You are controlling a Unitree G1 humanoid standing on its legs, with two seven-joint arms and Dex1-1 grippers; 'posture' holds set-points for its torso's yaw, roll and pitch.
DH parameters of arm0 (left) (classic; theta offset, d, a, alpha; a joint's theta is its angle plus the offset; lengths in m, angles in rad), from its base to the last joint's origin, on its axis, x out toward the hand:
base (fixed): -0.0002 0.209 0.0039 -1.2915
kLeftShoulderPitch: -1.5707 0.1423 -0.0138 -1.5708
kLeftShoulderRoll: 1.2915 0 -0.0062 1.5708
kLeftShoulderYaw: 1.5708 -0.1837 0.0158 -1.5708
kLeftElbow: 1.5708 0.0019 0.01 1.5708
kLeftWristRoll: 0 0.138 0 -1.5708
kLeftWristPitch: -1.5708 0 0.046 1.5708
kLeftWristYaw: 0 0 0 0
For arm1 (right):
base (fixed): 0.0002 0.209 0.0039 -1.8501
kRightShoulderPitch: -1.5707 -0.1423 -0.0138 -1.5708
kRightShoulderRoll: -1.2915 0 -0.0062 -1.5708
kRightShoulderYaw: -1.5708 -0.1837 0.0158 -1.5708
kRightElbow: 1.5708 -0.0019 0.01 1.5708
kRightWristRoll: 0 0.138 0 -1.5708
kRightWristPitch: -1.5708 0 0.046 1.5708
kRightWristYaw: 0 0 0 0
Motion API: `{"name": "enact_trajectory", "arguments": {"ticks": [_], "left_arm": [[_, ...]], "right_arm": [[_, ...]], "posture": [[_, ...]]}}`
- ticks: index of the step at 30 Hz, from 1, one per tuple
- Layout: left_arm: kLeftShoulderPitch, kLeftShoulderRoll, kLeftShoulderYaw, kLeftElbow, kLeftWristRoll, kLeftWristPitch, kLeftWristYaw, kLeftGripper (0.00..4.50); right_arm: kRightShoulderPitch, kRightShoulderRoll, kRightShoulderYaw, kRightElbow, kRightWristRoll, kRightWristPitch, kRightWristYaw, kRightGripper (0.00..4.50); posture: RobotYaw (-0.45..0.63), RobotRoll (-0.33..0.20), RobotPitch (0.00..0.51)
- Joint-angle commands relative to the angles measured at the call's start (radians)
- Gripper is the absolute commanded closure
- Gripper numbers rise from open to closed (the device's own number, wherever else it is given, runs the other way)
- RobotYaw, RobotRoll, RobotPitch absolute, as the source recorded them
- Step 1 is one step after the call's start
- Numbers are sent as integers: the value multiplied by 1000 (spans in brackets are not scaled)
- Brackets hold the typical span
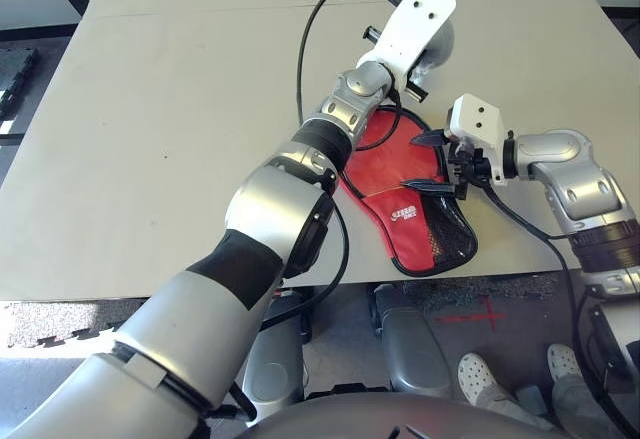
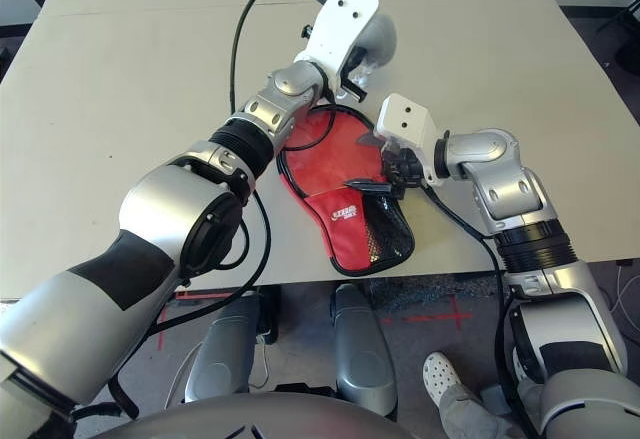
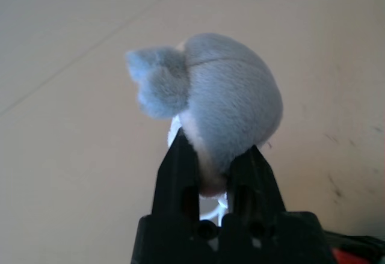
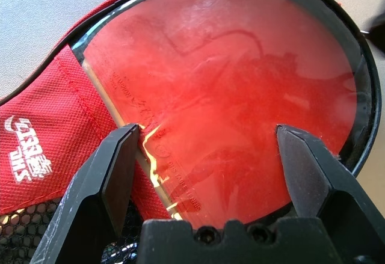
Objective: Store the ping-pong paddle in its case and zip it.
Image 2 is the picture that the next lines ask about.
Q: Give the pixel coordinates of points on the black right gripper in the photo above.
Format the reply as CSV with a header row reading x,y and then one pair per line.
x,y
405,169

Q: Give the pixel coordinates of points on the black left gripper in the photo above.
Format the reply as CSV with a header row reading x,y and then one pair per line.
x,y
358,59

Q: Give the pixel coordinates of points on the red black paddle case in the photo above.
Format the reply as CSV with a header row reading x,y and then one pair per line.
x,y
340,169

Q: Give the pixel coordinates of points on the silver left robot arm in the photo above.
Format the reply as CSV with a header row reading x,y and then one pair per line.
x,y
165,209

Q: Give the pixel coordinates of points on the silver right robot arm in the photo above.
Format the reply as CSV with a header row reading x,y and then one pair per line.
x,y
515,184

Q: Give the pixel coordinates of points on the dark speckled foam mat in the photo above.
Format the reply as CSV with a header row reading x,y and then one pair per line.
x,y
425,284

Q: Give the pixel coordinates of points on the grey robot right leg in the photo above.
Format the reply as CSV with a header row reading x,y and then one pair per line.
x,y
362,349

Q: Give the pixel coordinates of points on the grey robot leg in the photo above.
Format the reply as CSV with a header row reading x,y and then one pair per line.
x,y
220,354
362,349

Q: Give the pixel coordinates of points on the white perforated clog shoe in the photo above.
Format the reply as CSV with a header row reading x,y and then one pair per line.
x,y
441,374

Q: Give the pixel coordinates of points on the grey robot left leg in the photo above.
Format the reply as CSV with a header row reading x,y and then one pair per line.
x,y
220,354

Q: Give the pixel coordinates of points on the black stand legs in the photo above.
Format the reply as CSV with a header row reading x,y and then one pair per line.
x,y
622,29

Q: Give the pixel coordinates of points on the grey trousered person leg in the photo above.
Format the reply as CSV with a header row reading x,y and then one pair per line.
x,y
475,419

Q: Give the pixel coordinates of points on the grey robot torso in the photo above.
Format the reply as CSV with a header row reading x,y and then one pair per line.
x,y
250,419

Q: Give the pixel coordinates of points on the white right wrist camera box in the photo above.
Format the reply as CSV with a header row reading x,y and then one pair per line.
x,y
405,116

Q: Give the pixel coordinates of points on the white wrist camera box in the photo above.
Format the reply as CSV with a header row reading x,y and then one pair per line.
x,y
345,14
405,116

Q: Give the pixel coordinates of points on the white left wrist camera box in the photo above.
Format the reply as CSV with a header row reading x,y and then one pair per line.
x,y
345,14

